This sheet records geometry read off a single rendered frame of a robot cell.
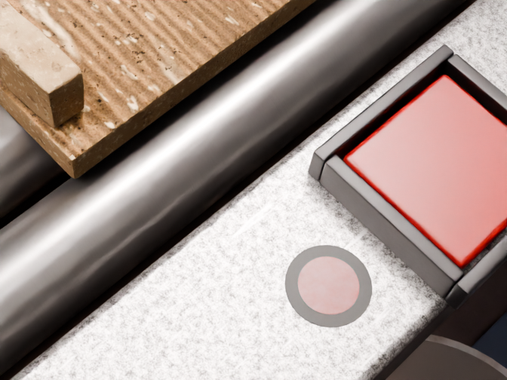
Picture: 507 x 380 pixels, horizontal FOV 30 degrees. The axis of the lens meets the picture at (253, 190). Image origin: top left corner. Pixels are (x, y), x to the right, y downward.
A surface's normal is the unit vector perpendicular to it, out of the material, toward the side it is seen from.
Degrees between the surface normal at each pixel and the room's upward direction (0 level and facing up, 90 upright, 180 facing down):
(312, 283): 0
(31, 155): 49
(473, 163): 0
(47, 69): 5
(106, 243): 40
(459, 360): 87
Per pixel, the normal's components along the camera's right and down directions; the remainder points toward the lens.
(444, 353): -0.29, 0.81
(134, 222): 0.52, 0.08
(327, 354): 0.09, -0.46
